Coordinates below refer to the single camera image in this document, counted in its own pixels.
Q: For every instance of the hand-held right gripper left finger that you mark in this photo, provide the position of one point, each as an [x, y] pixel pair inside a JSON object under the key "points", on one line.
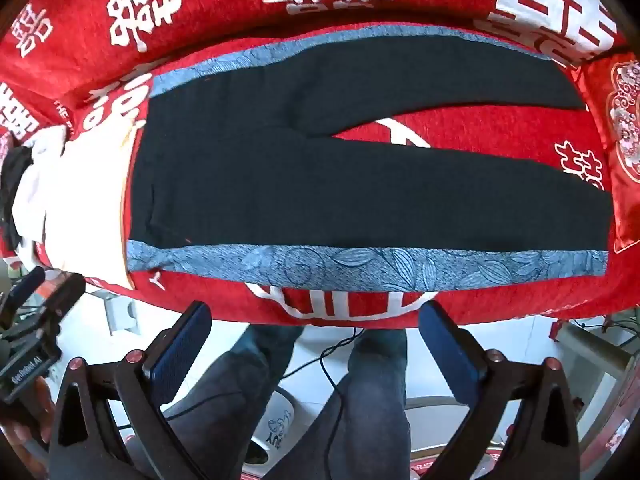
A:
{"points": [[185, 345]]}

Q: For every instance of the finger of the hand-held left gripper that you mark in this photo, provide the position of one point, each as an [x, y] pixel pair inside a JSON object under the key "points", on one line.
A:
{"points": [[25, 285], [65, 292]]}

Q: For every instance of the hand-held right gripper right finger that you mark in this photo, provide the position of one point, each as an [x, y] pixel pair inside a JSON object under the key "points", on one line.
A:
{"points": [[450, 355]]}

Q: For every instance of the black pants with patterned stripe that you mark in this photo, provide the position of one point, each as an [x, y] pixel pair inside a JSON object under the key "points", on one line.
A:
{"points": [[300, 185]]}

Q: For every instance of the person's left hand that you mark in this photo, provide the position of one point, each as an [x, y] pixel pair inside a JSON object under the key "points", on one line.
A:
{"points": [[30, 415]]}

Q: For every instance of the grey box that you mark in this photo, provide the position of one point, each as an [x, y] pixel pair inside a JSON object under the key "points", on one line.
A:
{"points": [[117, 312]]}

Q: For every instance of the person's left leg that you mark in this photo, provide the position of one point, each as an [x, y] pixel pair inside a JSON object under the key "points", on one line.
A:
{"points": [[225, 400]]}

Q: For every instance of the person's leg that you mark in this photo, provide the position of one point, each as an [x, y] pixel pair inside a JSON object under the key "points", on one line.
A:
{"points": [[360, 410], [225, 400]]}

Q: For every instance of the white cloth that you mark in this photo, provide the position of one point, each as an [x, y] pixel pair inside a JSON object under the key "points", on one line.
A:
{"points": [[32, 195]]}

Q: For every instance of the person's right leg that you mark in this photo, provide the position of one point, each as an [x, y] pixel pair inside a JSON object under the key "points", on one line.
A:
{"points": [[360, 410]]}

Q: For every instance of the black cloth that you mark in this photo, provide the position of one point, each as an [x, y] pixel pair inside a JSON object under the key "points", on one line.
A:
{"points": [[12, 180]]}

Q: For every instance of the white cup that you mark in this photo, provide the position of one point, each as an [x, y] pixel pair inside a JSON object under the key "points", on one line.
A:
{"points": [[277, 420]]}

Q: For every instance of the red printed bag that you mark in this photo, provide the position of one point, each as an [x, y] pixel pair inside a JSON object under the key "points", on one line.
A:
{"points": [[615, 437]]}

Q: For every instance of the red embroidered cushion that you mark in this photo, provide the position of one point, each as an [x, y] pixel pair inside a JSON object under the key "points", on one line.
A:
{"points": [[625, 110]]}

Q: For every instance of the red printed sofa cover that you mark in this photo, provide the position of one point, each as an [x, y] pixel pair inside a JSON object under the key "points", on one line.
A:
{"points": [[225, 15]]}

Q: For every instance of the grey metal frame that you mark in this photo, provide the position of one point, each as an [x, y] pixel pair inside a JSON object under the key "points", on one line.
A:
{"points": [[595, 352]]}

